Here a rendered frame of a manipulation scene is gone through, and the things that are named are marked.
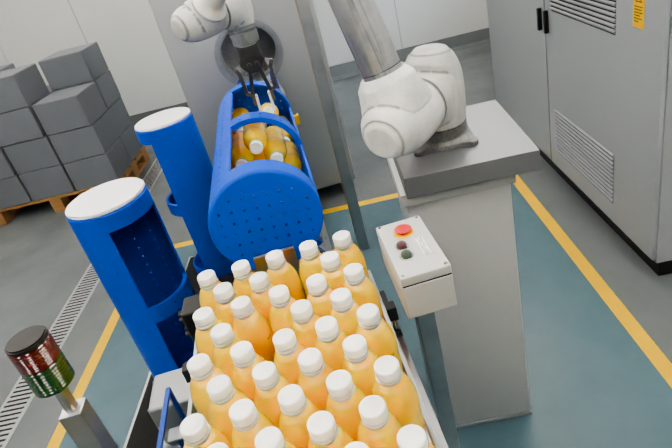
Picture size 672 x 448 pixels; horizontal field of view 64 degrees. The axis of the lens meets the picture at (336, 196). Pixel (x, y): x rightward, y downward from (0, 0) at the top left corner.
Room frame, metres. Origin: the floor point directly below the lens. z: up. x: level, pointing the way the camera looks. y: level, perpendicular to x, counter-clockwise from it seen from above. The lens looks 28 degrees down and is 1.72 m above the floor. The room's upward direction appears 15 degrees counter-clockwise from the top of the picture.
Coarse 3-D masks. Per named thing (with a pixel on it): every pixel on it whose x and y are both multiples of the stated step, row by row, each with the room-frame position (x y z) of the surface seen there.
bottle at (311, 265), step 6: (318, 252) 0.96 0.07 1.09; (306, 258) 0.95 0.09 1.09; (312, 258) 0.95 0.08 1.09; (318, 258) 0.96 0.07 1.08; (300, 264) 0.97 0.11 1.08; (306, 264) 0.95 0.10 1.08; (312, 264) 0.95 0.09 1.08; (318, 264) 0.95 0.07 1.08; (300, 270) 0.96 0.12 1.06; (306, 270) 0.95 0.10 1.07; (312, 270) 0.94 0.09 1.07; (318, 270) 0.94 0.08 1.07; (300, 276) 0.96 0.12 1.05; (306, 276) 0.94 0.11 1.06; (306, 288) 0.95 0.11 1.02; (306, 294) 0.96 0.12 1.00
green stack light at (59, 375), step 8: (56, 360) 0.68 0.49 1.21; (64, 360) 0.69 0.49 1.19; (48, 368) 0.67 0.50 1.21; (56, 368) 0.67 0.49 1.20; (64, 368) 0.68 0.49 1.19; (72, 368) 0.70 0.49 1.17; (24, 376) 0.66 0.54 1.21; (32, 376) 0.66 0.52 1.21; (40, 376) 0.66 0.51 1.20; (48, 376) 0.66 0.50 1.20; (56, 376) 0.67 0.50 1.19; (64, 376) 0.68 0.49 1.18; (72, 376) 0.69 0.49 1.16; (32, 384) 0.66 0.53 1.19; (40, 384) 0.66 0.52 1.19; (48, 384) 0.66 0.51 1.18; (56, 384) 0.66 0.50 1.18; (64, 384) 0.67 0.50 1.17; (40, 392) 0.66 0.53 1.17; (48, 392) 0.66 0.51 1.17; (56, 392) 0.66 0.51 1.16
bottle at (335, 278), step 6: (342, 264) 0.92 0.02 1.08; (324, 270) 0.90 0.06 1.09; (330, 270) 0.89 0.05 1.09; (336, 270) 0.89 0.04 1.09; (342, 270) 0.90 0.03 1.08; (330, 276) 0.89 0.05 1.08; (336, 276) 0.88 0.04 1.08; (342, 276) 0.89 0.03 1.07; (330, 282) 0.88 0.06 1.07; (336, 282) 0.88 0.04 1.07; (342, 282) 0.88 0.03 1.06; (336, 288) 0.87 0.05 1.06
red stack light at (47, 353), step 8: (48, 336) 0.69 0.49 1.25; (48, 344) 0.68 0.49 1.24; (56, 344) 0.70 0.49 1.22; (32, 352) 0.66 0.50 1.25; (40, 352) 0.67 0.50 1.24; (48, 352) 0.68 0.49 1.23; (56, 352) 0.69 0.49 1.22; (16, 360) 0.66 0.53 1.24; (24, 360) 0.66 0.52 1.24; (32, 360) 0.66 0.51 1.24; (40, 360) 0.66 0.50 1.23; (48, 360) 0.67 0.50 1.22; (16, 368) 0.67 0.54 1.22; (24, 368) 0.66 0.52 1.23; (32, 368) 0.66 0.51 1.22; (40, 368) 0.66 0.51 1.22
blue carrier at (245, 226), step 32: (224, 96) 2.01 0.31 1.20; (224, 128) 1.60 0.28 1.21; (288, 128) 1.57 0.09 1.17; (224, 160) 1.32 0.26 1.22; (256, 160) 1.22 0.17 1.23; (224, 192) 1.16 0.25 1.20; (256, 192) 1.16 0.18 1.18; (288, 192) 1.16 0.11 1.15; (224, 224) 1.15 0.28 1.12; (256, 224) 1.16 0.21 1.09; (288, 224) 1.16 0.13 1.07; (320, 224) 1.17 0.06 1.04
